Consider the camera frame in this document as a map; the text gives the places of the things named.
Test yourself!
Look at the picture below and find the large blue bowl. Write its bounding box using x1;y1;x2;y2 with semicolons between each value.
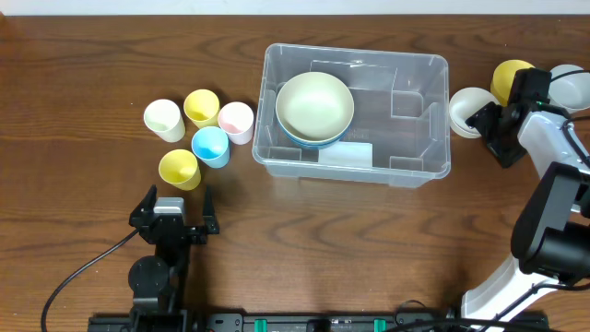
292;139;339;150
281;127;349;149

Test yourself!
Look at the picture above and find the light blue cup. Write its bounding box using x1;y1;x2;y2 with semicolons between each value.
191;126;230;169

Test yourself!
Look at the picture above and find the large cream bowl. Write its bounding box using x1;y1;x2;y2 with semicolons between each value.
276;72;355;141

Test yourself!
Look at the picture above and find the yellow cup rear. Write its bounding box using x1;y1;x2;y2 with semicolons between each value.
183;89;220;128

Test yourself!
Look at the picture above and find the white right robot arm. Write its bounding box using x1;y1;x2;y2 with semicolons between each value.
459;101;589;331

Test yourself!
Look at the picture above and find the pink cup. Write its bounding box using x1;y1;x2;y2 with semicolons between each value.
218;101;254;145

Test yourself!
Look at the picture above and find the cream cup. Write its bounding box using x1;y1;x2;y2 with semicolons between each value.
143;99;185;143

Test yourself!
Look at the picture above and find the yellow cup front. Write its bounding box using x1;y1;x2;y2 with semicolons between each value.
158;149;201;191

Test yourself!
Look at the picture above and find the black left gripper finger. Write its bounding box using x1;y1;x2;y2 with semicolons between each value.
129;184;157;226
202;186;219;233

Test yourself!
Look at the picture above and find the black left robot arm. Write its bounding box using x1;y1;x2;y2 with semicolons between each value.
127;186;220;332

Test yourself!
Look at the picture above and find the small grey bowl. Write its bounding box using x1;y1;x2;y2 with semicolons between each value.
549;73;589;113

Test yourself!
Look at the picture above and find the clear plastic storage bin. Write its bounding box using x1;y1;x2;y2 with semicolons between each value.
253;43;451;188

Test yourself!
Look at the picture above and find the yellow cup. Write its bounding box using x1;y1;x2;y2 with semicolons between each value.
158;149;201;191
183;89;220;128

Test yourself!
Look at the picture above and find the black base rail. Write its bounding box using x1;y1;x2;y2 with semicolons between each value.
87;311;549;332

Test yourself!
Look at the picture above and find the small white bowl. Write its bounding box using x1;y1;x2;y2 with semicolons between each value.
448;87;498;139

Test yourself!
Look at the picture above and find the small yellow bowl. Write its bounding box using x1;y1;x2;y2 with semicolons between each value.
490;59;533;106

